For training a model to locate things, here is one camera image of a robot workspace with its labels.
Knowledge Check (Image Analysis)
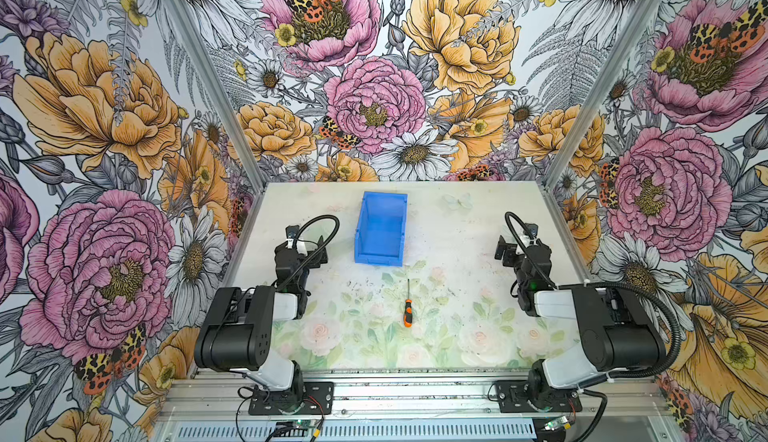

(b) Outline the orange black handled screwdriver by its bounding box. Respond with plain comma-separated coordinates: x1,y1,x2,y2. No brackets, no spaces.
403,280,413,328

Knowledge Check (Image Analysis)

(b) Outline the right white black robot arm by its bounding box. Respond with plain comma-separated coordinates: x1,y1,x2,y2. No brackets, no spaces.
494,234,668,413

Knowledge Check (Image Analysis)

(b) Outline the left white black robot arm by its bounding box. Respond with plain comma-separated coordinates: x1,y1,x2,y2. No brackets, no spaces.
193,224,328,415

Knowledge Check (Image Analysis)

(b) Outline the blue plastic bin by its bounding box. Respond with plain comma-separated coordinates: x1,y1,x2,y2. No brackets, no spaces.
354,191,408,267

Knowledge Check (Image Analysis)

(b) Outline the left green circuit board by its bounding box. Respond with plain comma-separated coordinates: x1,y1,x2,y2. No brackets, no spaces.
271,420,324,441

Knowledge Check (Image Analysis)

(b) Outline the green circuit board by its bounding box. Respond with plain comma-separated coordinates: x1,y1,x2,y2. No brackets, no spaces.
271,420,324,441
542,415,571,431

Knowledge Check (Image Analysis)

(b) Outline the right green circuit board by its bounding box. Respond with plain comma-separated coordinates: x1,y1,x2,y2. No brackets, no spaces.
542,415,571,431

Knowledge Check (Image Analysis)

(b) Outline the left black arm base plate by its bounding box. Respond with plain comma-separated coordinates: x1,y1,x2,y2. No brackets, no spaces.
248,382,336,416

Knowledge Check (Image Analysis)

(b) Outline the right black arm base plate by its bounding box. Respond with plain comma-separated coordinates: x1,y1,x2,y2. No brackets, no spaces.
491,380,582,413

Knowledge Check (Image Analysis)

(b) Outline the right black corrugated cable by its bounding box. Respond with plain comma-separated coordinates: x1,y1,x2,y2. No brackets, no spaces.
503,210,683,380

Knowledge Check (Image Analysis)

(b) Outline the aluminium front rail frame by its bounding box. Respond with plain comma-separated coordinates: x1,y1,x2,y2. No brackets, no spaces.
157,368,670,424

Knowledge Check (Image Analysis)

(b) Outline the white slotted cable duct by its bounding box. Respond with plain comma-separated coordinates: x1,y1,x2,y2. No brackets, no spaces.
166,418,536,441

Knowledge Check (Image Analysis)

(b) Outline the left aluminium corner post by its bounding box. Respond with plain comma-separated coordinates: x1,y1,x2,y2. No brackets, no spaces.
142,0,266,194

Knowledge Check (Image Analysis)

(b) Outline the aluminium corner post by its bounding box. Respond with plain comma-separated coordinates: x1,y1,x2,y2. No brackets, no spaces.
142,0,266,194
542,0,686,191

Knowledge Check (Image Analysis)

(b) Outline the right aluminium corner post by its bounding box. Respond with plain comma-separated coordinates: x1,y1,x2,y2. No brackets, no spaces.
542,0,686,191

